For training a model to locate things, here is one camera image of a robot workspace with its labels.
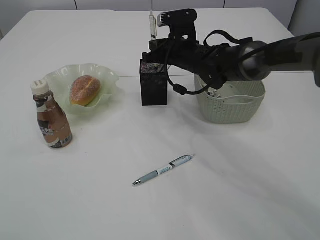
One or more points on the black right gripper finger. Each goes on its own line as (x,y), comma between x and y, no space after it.
(155,57)
(155,44)

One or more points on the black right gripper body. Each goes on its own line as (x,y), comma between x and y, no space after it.
(198,59)

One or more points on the green white pen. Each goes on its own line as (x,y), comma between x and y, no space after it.
(153,25)

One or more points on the sugared bread roll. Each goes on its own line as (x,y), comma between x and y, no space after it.
(83,90)

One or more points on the blue grey pen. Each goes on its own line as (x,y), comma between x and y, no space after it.
(173,164)

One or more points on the brown coffee drink bottle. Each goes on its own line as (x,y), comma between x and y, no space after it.
(51,119)

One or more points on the clear plastic ruler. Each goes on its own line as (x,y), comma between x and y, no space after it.
(159,68)

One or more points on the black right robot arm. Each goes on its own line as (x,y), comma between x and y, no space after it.
(248,61)

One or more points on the black square pen holder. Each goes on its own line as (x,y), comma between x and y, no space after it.
(153,85)

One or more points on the green plastic woven basket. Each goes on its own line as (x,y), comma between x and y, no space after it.
(239,102)

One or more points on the wavy green glass plate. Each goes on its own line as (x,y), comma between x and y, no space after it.
(60,82)

